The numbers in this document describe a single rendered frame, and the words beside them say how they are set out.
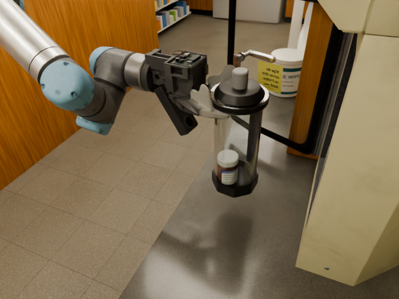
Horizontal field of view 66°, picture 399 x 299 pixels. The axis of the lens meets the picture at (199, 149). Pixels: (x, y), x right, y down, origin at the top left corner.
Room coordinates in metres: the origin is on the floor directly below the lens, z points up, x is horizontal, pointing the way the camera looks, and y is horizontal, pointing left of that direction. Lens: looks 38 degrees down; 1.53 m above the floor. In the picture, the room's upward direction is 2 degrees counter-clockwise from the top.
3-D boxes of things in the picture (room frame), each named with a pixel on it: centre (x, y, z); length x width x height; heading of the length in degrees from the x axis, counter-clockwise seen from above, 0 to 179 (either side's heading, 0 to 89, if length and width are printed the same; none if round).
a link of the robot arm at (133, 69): (0.63, 0.11, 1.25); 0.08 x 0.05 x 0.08; 148
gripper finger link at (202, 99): (0.49, -0.02, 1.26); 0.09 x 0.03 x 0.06; 33
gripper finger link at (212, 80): (0.57, -0.07, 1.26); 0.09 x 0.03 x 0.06; 82
